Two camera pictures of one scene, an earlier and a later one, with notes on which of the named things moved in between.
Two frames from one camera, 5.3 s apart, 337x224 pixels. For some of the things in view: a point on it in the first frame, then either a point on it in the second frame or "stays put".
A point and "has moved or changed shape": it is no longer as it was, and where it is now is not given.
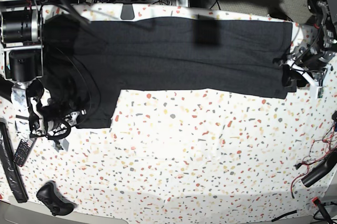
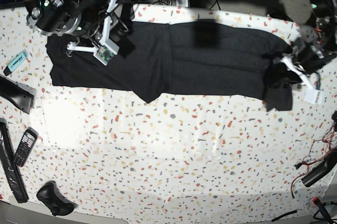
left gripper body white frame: [39, 129] → [106, 49]
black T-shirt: [85, 61] has moved or changed shape
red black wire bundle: [320, 149] stays put
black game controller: [49, 194] stays put
